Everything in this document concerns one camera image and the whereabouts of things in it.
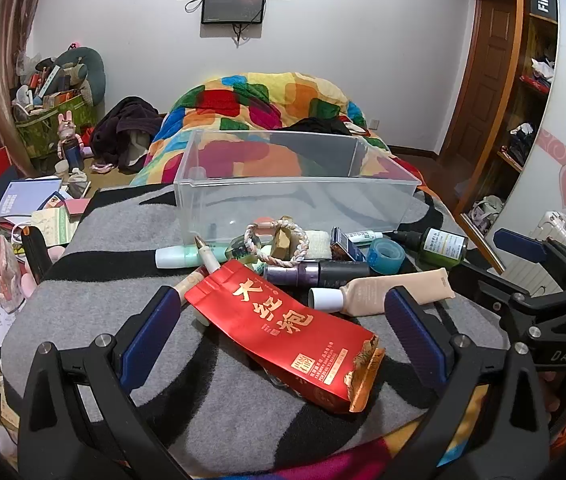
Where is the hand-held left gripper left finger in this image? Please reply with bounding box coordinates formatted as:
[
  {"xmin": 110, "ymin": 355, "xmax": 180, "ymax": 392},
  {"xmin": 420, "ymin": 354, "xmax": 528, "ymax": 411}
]
[{"xmin": 17, "ymin": 285, "xmax": 186, "ymax": 480}]

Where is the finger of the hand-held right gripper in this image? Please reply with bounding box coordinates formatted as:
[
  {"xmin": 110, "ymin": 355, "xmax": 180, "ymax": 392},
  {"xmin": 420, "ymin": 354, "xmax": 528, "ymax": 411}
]
[
  {"xmin": 450, "ymin": 259, "xmax": 566, "ymax": 367},
  {"xmin": 493, "ymin": 227, "xmax": 566, "ymax": 293}
]

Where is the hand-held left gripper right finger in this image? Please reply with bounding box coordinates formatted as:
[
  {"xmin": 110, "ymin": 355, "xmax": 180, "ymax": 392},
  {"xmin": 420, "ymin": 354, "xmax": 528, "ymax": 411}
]
[{"xmin": 384, "ymin": 285, "xmax": 552, "ymax": 480}]

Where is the beige foundation tube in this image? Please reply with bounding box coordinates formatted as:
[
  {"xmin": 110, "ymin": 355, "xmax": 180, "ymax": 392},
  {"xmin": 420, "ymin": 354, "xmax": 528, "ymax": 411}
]
[{"xmin": 309, "ymin": 267, "xmax": 452, "ymax": 317}]

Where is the green glass bottle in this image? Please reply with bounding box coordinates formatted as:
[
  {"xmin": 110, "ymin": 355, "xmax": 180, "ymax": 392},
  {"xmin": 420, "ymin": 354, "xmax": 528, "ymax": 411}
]
[{"xmin": 388, "ymin": 227, "xmax": 469, "ymax": 269}]

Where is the mint green tube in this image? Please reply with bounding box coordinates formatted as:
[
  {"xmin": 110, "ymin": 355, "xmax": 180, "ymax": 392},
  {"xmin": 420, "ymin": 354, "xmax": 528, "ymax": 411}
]
[{"xmin": 155, "ymin": 241, "xmax": 236, "ymax": 269}]

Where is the blue tape roll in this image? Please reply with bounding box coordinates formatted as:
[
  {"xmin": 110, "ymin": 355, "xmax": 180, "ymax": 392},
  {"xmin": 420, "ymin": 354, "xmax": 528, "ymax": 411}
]
[{"xmin": 365, "ymin": 237, "xmax": 405, "ymax": 276}]

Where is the beige fountain pen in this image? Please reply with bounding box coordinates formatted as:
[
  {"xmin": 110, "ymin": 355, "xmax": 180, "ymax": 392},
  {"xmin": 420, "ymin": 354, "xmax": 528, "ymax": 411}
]
[{"xmin": 170, "ymin": 234, "xmax": 222, "ymax": 327}]

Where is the purple spray bottle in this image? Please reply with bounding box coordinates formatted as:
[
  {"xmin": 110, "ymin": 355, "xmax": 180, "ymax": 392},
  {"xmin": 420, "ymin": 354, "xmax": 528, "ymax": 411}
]
[{"xmin": 263, "ymin": 260, "xmax": 372, "ymax": 290}]

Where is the red tea packet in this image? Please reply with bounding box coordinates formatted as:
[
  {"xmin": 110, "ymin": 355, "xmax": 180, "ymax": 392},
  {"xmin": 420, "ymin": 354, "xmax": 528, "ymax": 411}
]
[{"xmin": 184, "ymin": 260, "xmax": 386, "ymax": 415}]

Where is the clear plastic bin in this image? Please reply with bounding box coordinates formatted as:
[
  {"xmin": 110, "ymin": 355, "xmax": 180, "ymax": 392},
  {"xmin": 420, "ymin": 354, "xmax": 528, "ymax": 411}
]
[{"xmin": 173, "ymin": 129, "xmax": 422, "ymax": 242}]

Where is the person's right hand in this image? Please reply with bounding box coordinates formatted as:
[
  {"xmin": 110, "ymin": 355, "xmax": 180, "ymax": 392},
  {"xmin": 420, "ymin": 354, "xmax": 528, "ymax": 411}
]
[{"xmin": 537, "ymin": 369, "xmax": 564, "ymax": 413}]

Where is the white radiator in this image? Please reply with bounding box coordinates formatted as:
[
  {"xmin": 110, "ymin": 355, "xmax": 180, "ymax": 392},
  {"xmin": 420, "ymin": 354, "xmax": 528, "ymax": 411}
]
[{"xmin": 510, "ymin": 210, "xmax": 566, "ymax": 297}]

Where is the wooden wardrobe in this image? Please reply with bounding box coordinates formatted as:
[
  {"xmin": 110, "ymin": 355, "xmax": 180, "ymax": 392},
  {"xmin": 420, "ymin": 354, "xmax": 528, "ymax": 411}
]
[{"xmin": 455, "ymin": 0, "xmax": 566, "ymax": 263}]

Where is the small white toothpaste tube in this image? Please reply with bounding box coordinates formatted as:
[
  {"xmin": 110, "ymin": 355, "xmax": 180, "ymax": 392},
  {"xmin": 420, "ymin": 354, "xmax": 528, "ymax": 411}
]
[{"xmin": 345, "ymin": 230, "xmax": 384, "ymax": 244}]

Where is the blue small box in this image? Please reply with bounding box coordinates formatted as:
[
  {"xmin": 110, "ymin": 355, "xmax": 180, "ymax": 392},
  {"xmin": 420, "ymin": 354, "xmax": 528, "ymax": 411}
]
[{"xmin": 329, "ymin": 226, "xmax": 366, "ymax": 262}]

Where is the white gauze roll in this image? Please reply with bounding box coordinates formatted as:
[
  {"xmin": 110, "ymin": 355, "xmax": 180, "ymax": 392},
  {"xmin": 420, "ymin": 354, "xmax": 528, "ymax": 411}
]
[{"xmin": 290, "ymin": 230, "xmax": 332, "ymax": 261}]

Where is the green booklet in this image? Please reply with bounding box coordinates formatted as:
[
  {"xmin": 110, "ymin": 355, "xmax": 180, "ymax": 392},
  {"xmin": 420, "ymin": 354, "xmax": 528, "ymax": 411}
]
[{"xmin": 29, "ymin": 207, "xmax": 82, "ymax": 247}]

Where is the tan small box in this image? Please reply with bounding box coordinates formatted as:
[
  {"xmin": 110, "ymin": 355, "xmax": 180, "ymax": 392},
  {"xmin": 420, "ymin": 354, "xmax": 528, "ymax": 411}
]
[{"xmin": 270, "ymin": 230, "xmax": 294, "ymax": 262}]

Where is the pink bag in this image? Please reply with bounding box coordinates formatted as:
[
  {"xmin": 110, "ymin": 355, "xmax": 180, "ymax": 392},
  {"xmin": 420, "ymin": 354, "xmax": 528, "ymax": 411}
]
[{"xmin": 0, "ymin": 235, "xmax": 30, "ymax": 312}]

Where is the wooden door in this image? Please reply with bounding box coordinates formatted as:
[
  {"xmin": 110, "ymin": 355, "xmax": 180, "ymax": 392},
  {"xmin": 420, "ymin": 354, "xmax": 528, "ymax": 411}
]
[{"xmin": 442, "ymin": 0, "xmax": 522, "ymax": 159}]

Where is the blue notebook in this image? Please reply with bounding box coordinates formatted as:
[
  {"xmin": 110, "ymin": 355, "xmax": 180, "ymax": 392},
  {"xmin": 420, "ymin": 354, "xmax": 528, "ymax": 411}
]
[{"xmin": 0, "ymin": 176, "xmax": 64, "ymax": 219}]

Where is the black printed box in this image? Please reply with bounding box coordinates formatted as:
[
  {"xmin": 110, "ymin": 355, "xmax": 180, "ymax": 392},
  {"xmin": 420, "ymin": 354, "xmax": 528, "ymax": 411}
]
[{"xmin": 529, "ymin": 0, "xmax": 560, "ymax": 26}]

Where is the dark clothes pile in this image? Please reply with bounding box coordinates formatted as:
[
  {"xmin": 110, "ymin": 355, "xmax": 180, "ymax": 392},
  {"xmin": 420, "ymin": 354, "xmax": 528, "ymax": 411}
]
[{"xmin": 88, "ymin": 96, "xmax": 164, "ymax": 169}]

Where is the pink rabbit toy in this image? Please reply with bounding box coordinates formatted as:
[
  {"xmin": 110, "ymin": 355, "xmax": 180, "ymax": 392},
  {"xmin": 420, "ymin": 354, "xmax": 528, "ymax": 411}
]
[{"xmin": 57, "ymin": 112, "xmax": 84, "ymax": 170}]

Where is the black cloth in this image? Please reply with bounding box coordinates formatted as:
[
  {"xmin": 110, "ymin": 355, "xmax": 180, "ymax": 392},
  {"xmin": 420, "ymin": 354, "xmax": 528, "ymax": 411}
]
[{"xmin": 275, "ymin": 117, "xmax": 370, "ymax": 137}]

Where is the green storage box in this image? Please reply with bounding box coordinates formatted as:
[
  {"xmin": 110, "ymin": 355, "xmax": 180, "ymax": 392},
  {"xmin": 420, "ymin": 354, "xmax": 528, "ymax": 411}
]
[{"xmin": 13, "ymin": 91, "xmax": 98, "ymax": 159}]

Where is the colourful patchwork quilt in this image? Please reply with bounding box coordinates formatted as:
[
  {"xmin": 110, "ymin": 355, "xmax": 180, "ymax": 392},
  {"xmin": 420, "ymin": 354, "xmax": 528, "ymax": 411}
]
[{"xmin": 130, "ymin": 71, "xmax": 434, "ymax": 201}]

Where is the grey green neck pillow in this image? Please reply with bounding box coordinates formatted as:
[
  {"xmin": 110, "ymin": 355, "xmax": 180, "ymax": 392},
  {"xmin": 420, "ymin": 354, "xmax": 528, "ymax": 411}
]
[{"xmin": 53, "ymin": 47, "xmax": 108, "ymax": 107}]

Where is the green keychain toy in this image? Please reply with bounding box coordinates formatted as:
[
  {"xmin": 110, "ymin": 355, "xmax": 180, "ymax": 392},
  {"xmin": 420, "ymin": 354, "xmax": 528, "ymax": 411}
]
[{"xmin": 230, "ymin": 235, "xmax": 264, "ymax": 266}]

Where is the braided rope bracelet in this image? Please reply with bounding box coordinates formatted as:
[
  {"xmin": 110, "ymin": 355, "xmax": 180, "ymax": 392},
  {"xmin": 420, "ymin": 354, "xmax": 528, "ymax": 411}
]
[{"xmin": 244, "ymin": 219, "xmax": 310, "ymax": 267}]

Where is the small black wall monitor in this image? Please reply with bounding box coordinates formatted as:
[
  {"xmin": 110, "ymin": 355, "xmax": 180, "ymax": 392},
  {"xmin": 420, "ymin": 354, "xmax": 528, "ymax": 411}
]
[{"xmin": 201, "ymin": 0, "xmax": 268, "ymax": 25}]

